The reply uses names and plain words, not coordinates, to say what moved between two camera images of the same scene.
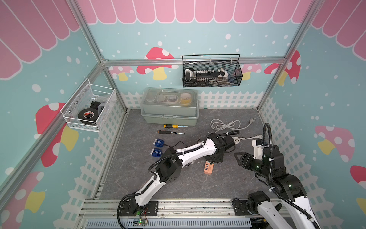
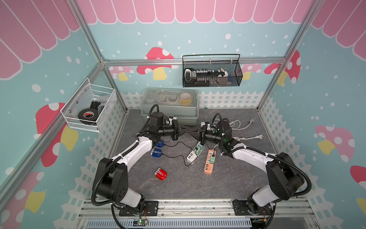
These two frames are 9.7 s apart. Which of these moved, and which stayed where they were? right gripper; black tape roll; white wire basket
Moved: right gripper
Stayed: white wire basket; black tape roll
